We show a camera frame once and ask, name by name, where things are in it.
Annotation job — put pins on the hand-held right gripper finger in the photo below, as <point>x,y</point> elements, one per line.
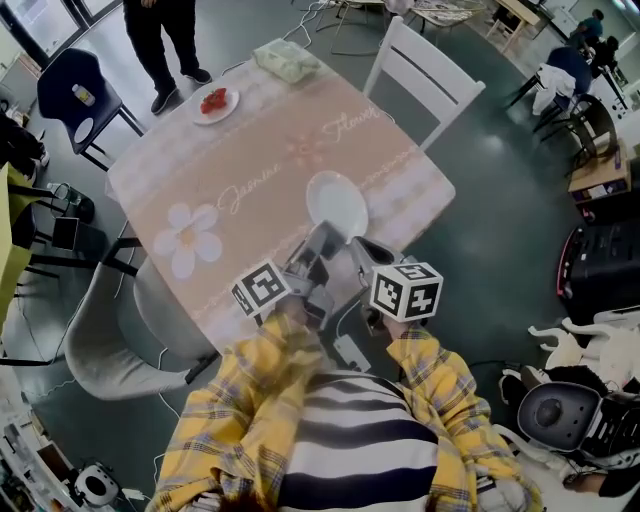
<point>361,260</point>

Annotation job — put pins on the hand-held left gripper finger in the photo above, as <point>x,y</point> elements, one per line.
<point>327,240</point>

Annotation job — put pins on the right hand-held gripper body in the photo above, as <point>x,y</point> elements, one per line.
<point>407,292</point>

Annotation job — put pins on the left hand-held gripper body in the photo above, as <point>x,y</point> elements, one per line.
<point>262,290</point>

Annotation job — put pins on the person's right forearm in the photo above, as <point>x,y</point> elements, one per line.
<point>440,380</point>

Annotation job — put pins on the person's left forearm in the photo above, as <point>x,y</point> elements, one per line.
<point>240,400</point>

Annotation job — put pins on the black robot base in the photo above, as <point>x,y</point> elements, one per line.
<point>605,265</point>

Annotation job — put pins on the white plate with red food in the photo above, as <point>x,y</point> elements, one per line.
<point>216,120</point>

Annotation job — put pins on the white power strip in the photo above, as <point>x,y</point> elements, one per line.
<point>350,352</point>

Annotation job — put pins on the pink flower tablecloth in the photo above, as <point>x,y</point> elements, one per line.
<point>250,165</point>

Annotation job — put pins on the person's striped torso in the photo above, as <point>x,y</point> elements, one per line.
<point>360,435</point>

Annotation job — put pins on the grey upholstered chair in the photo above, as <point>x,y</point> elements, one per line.
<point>100,350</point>

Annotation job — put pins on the red food pieces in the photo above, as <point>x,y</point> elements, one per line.
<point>212,101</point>

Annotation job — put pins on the pale green tissue pack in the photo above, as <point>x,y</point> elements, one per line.
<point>285,60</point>

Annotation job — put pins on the grey tablet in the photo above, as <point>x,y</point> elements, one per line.
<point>65,233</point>

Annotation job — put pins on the white humanoid robot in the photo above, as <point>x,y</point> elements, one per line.
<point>582,415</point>

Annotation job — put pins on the white wooden chair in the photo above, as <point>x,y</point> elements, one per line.
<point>442,57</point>

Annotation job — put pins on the cardboard box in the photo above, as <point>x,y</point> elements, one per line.
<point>600,175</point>

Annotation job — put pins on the white power adapter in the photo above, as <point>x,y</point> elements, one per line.
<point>134,495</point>

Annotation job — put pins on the white round device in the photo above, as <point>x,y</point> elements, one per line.
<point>110,487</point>

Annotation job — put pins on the white garment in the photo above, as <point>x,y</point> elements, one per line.
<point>550,85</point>

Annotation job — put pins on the yellow green tablecloth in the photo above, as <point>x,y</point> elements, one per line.
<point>10,250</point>

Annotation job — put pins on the brown curved chair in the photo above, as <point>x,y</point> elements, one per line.
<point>597,120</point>

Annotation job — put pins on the patterned round metal table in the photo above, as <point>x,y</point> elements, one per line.
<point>450,12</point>

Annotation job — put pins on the small clear bottle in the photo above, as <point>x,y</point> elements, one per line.
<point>84,95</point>

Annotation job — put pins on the dark blue chair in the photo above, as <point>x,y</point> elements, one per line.
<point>570,62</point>
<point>60,80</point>

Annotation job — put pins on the cluttered white shelf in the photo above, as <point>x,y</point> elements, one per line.
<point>25,465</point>

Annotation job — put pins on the light wooden table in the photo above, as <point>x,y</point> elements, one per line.
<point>520,10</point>

